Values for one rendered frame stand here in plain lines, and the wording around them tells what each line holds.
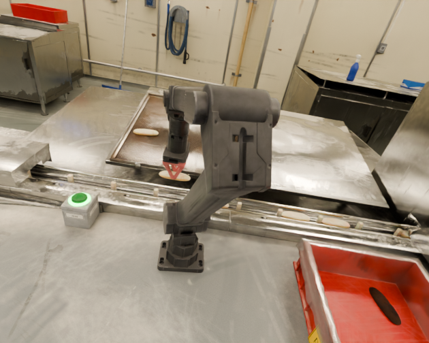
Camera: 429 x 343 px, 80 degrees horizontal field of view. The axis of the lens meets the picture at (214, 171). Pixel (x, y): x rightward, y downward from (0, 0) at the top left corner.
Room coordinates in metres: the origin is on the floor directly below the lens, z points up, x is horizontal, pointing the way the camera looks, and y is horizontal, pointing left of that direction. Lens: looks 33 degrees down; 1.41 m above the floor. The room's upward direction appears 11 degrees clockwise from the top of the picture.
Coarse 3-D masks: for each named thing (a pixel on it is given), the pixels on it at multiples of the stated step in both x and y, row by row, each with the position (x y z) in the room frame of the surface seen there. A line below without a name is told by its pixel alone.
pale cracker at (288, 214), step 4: (284, 212) 0.68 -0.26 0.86; (288, 212) 0.68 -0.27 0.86; (292, 212) 0.68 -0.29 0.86; (296, 212) 0.69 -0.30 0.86; (284, 216) 0.66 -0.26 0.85; (288, 216) 0.66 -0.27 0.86; (292, 216) 0.66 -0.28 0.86; (296, 216) 0.66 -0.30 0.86; (300, 216) 0.67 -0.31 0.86; (304, 216) 0.67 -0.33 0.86; (300, 220) 0.66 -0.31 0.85; (304, 220) 0.66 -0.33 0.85
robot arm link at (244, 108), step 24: (216, 96) 0.28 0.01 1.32; (240, 96) 0.30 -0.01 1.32; (264, 96) 0.31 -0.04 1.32; (216, 120) 0.27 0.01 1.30; (240, 120) 0.28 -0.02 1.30; (264, 120) 0.29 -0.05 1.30; (216, 144) 0.25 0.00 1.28; (240, 144) 0.27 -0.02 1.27; (264, 144) 0.27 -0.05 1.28; (216, 168) 0.24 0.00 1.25; (240, 168) 0.26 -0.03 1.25; (264, 168) 0.26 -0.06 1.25; (192, 192) 0.35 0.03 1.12; (216, 192) 0.24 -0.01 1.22; (240, 192) 0.26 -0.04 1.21; (168, 216) 0.41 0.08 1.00; (192, 216) 0.35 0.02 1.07
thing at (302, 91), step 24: (312, 72) 2.73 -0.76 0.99; (336, 72) 3.36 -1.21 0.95; (288, 96) 3.21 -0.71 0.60; (312, 96) 2.44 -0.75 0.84; (336, 96) 2.36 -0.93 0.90; (360, 96) 2.37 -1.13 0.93; (408, 96) 2.76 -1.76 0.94; (360, 120) 2.37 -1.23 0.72; (384, 120) 2.38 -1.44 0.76; (384, 144) 2.39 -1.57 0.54
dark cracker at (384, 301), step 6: (372, 288) 0.46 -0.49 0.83; (372, 294) 0.44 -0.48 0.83; (378, 294) 0.44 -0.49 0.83; (378, 300) 0.42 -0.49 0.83; (384, 300) 0.43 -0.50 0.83; (384, 306) 0.41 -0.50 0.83; (390, 306) 0.41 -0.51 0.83; (384, 312) 0.40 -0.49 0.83; (390, 312) 0.40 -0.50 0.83; (396, 312) 0.40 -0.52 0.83; (390, 318) 0.38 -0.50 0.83; (396, 318) 0.38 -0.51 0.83; (396, 324) 0.37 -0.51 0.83
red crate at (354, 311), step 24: (336, 288) 0.44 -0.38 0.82; (360, 288) 0.46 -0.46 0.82; (384, 288) 0.47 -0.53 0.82; (312, 312) 0.34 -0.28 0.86; (336, 312) 0.37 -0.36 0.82; (360, 312) 0.39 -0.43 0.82; (408, 312) 0.41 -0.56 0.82; (360, 336) 0.33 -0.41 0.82; (384, 336) 0.34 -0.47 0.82; (408, 336) 0.35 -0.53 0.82
